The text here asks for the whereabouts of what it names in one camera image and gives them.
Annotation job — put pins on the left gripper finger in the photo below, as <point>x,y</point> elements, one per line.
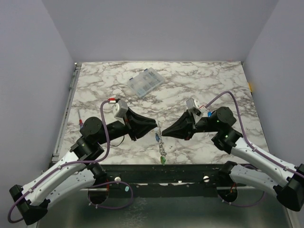
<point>141,129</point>
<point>139,119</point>

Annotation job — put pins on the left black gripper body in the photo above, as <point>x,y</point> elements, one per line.
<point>128,124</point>

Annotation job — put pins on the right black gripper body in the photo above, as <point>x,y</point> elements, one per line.
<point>191,127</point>

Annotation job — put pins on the green tagged key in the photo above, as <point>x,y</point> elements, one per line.
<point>163,160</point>

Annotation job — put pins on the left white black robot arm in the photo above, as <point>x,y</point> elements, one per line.
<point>80,167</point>

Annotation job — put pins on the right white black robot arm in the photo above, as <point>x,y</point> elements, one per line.
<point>277,177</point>

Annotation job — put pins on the clear plastic organizer box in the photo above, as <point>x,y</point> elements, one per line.
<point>145,82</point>

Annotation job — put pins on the red blue screwdriver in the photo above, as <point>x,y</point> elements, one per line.
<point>80,119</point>

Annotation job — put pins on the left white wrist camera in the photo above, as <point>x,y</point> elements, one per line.
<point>120,108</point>

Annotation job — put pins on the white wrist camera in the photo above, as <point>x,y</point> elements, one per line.
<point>120,108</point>
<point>193,107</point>

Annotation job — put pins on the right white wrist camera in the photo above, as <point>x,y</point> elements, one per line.
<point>193,107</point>

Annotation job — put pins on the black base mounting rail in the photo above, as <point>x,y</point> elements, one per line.
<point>164,181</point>

